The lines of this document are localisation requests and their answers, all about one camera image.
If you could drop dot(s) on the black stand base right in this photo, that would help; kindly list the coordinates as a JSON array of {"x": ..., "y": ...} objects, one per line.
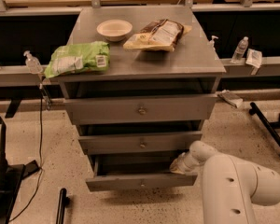
[{"x": 270, "y": 126}]

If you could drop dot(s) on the black monitor stand left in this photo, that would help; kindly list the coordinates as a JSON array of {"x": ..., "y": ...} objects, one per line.
[{"x": 11, "y": 177}]

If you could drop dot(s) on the grey middle drawer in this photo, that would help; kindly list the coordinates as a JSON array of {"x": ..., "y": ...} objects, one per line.
[{"x": 137, "y": 142}]

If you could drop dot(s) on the green chip bag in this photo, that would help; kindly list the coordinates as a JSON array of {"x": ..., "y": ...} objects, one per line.
[{"x": 79, "y": 58}]

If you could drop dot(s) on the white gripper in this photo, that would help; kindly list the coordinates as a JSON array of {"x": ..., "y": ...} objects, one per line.
[{"x": 185, "y": 163}]

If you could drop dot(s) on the grey drawer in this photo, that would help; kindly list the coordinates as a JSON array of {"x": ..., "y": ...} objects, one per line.
[
  {"x": 137, "y": 142},
  {"x": 148, "y": 170},
  {"x": 140, "y": 109}
]

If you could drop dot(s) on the small white pump bottle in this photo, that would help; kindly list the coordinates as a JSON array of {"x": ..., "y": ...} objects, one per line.
[{"x": 213, "y": 41}]

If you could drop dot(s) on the brown yellow snack bag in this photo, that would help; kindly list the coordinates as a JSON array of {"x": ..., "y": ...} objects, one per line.
[{"x": 159, "y": 35}]

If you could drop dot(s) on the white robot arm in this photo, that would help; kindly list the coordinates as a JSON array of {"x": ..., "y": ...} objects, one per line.
[{"x": 230, "y": 186}]

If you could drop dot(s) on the clear sanitizer pump bottle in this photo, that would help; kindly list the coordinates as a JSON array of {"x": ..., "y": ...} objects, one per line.
[{"x": 32, "y": 63}]

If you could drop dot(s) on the grey top drawer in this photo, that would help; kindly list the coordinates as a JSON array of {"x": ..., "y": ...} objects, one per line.
[{"x": 140, "y": 109}]

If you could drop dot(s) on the clear water bottle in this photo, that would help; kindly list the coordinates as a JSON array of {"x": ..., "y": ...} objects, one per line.
[{"x": 240, "y": 50}]

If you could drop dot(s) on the folded cloth on ledge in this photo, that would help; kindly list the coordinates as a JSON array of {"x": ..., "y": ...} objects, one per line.
[{"x": 231, "y": 98}]

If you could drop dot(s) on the black tube on floor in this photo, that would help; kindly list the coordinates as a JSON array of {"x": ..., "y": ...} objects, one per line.
[{"x": 62, "y": 204}]

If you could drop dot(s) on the white wipes packet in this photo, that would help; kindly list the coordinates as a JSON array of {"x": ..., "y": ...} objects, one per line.
[{"x": 254, "y": 58}]

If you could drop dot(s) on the grey drawer cabinet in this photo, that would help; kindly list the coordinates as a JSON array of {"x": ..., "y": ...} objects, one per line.
[{"x": 192, "y": 69}]

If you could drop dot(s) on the grey bottom drawer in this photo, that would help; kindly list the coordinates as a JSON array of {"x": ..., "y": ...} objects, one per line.
[{"x": 148, "y": 170}]

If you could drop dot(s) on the white paper bowl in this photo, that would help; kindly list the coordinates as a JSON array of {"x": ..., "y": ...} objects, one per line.
[{"x": 114, "y": 30}]

